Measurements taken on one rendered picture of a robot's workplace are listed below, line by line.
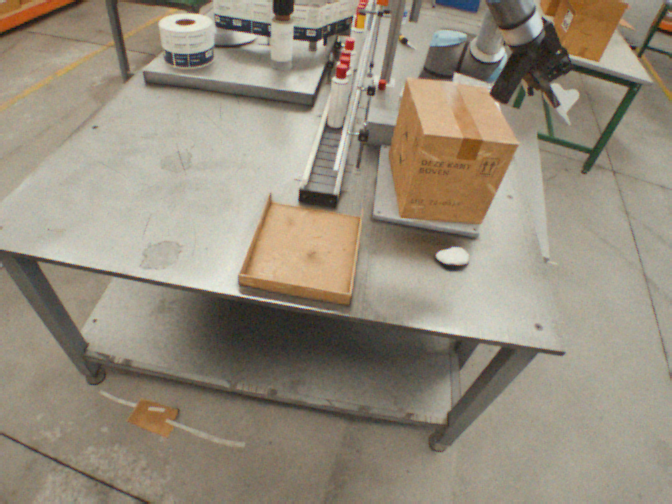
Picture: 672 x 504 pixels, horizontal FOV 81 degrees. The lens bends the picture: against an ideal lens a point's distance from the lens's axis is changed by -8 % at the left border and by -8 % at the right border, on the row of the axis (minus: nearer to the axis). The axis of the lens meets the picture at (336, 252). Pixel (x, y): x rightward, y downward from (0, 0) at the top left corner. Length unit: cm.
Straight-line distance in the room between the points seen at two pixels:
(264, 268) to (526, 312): 65
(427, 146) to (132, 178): 83
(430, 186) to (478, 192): 13
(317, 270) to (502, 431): 117
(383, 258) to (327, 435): 85
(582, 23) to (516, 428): 236
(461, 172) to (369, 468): 111
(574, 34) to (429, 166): 219
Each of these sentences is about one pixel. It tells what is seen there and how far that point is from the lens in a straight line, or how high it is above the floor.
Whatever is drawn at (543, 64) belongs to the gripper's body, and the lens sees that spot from 96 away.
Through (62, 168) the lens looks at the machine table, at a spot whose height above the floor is 83.
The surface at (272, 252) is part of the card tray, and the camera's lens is 106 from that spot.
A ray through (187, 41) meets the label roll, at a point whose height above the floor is 99.
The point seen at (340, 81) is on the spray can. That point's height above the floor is 104.
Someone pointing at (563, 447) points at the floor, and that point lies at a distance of 203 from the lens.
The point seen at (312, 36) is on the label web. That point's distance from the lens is 199.
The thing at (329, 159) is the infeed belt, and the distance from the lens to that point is 129.
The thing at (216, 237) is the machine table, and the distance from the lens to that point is 111.
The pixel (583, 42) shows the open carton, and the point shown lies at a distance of 318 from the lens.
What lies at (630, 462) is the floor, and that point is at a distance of 219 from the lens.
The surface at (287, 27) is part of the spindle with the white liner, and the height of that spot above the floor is 105.
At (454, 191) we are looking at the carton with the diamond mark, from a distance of 115.
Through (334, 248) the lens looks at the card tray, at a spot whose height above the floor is 83.
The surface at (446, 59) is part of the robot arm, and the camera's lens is 161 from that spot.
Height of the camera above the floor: 162
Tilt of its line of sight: 47 degrees down
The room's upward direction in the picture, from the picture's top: 9 degrees clockwise
